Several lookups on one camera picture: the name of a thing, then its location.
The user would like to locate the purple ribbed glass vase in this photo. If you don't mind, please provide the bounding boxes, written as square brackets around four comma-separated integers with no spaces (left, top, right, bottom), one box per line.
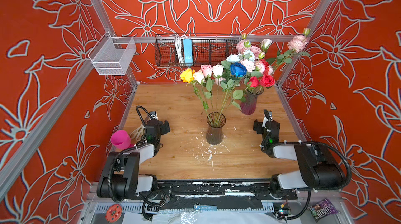
[240,87,264,115]

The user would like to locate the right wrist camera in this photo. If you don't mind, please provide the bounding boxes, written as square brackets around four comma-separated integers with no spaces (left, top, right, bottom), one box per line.
[262,114,272,129]

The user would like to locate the red rose stem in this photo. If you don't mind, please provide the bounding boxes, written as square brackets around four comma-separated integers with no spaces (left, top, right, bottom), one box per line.
[260,59,270,74]
[260,74,275,88]

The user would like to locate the black wire wall basket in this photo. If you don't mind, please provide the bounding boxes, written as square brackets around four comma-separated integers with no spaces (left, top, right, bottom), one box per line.
[155,34,241,67]

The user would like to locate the pink double rose stem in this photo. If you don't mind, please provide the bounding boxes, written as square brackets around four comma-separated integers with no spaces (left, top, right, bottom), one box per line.
[236,33,263,58]

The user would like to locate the white cream rose stem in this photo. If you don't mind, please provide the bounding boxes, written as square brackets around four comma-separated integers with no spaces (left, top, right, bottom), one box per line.
[212,64,224,127]

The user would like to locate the beige handled scissors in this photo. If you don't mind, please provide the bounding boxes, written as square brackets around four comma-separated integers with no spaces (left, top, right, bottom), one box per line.
[129,124,145,141]

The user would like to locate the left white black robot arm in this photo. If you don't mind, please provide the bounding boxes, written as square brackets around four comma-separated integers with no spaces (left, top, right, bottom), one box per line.
[97,106,170,203]

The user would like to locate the purple candy bag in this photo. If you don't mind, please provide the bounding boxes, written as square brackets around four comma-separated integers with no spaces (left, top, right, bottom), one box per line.
[308,199,339,222]

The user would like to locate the blue rose stem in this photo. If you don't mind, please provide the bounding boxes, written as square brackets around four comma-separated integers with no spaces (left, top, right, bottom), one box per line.
[218,61,247,119]

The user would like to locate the clear plastic wall bin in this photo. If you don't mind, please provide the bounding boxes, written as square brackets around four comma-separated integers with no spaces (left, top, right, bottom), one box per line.
[88,31,137,76]

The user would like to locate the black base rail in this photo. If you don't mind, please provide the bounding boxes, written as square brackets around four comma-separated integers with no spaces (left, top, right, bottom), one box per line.
[131,179,298,210]

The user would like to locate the pale peach rose stem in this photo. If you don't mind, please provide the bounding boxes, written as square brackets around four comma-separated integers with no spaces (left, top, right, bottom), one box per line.
[192,71,213,121]

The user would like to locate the pink rose bunch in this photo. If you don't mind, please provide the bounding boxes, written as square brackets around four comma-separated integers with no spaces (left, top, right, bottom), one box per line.
[216,50,259,128]

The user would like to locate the light blue box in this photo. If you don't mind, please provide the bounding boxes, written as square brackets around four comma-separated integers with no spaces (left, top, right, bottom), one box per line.
[182,38,193,66]

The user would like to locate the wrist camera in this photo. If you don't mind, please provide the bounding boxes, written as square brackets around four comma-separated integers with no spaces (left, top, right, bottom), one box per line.
[149,111,158,120]
[262,114,272,129]

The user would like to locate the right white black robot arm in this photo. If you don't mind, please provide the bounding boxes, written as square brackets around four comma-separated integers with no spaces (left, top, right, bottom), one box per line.
[253,109,352,199]

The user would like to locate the pink plastic cup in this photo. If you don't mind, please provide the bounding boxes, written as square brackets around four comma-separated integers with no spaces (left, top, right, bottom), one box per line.
[110,130,132,149]

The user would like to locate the orange rose stem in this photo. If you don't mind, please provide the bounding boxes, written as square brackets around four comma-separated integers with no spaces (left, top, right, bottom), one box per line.
[179,68,214,126]

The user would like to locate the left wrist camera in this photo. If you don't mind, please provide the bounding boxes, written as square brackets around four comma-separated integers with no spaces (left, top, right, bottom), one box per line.
[149,111,158,120]

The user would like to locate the brown ribbed glass vase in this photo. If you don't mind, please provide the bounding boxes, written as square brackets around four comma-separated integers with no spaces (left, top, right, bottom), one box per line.
[206,112,226,145]

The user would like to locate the white pink rose stem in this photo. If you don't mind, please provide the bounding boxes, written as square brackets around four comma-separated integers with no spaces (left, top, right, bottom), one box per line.
[259,39,273,75]

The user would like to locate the single pink rose stem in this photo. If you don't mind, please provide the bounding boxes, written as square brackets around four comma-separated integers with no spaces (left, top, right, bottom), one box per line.
[200,65,216,127]

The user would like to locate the large pink peony stem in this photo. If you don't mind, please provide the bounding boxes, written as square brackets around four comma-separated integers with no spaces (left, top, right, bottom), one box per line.
[254,60,265,74]

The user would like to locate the white cable bundle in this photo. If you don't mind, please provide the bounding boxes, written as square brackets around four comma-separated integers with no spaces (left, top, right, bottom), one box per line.
[174,35,185,65]

